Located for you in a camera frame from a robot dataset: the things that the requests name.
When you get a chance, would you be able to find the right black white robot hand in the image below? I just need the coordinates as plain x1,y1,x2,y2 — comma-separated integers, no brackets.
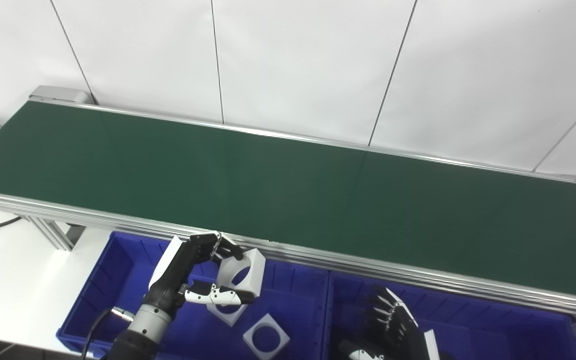
338,285,441,360

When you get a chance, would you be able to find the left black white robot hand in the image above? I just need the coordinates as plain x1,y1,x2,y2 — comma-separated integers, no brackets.
143,231,256,321

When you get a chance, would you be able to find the white square part round hole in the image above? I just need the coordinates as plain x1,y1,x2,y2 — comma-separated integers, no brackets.
216,247,267,298
205,300,249,328
242,313,291,360

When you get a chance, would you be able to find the blue bin with white parts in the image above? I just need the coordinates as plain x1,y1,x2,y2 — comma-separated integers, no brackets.
57,231,331,360

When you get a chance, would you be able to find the blue bin with black parts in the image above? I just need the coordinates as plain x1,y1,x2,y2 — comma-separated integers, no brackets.
320,272,576,360

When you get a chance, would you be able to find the aluminium conveyor leg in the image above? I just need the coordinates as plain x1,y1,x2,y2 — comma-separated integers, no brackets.
23,215,86,252

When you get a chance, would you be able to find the grey conveyor end housing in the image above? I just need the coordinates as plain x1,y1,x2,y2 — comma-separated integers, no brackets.
29,85,94,106

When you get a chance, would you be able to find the black wrist cable with plug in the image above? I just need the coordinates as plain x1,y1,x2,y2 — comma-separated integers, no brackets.
80,306,136,360

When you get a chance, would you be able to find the green conveyor belt aluminium frame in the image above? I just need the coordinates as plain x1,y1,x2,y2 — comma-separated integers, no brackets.
0,86,576,321

